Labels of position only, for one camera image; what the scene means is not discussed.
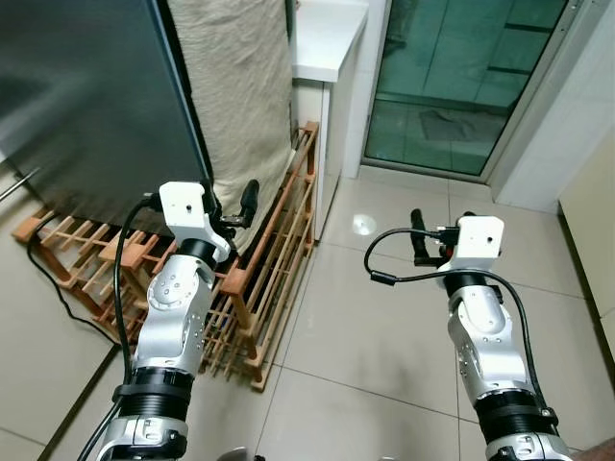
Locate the dark grey fridge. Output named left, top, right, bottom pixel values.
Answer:
left=0, top=0, right=214, bottom=236

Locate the wooden wine rack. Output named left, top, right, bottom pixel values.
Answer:
left=12, top=121, right=321, bottom=393

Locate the beige hanging cloth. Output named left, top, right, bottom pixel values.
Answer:
left=165, top=0, right=297, bottom=253

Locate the cream cabinet panel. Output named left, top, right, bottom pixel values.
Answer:
left=557, top=134, right=615, bottom=318

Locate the green tinted glass door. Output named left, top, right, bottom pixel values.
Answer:
left=361, top=0, right=589, bottom=183

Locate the white side cabinet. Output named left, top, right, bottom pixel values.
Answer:
left=286, top=0, right=372, bottom=241

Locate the grey robot left foot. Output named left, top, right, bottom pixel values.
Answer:
left=215, top=446, right=266, bottom=461

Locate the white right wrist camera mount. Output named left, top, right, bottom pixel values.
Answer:
left=452, top=215, right=506, bottom=277

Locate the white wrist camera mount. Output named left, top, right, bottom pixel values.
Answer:
left=158, top=181, right=233, bottom=263
left=452, top=215, right=506, bottom=277

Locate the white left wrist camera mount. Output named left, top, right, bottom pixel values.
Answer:
left=158, top=181, right=233, bottom=263

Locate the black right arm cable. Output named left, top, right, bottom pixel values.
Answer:
left=363, top=227, right=554, bottom=414

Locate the thin black floor cable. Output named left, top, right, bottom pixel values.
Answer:
left=25, top=235, right=124, bottom=349

